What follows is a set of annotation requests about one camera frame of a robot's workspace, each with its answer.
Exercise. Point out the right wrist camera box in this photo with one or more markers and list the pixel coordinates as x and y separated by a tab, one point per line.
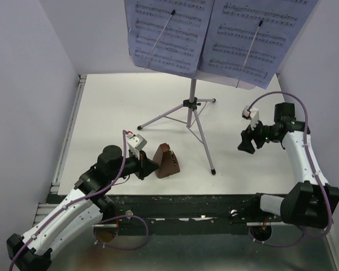
252	114

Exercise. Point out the lilac perforated music stand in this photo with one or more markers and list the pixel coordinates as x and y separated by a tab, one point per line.
193	102

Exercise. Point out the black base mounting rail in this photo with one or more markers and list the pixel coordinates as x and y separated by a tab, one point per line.
134	215

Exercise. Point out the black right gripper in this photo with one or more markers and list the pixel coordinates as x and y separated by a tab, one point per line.
247	135

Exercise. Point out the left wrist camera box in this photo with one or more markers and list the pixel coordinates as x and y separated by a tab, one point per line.
135	143

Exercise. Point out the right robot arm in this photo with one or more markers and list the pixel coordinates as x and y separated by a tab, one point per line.
312	199

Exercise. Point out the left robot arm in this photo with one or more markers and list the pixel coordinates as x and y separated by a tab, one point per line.
85	205

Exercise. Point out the lilac sheet music page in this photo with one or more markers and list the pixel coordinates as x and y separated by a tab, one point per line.
248	40
167	36

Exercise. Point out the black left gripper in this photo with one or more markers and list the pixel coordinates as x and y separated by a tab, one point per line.
146	166

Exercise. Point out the brown wooden metronome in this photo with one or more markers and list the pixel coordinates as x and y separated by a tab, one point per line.
167	161

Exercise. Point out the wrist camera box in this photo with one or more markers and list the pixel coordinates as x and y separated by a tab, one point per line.
135	143
252	114

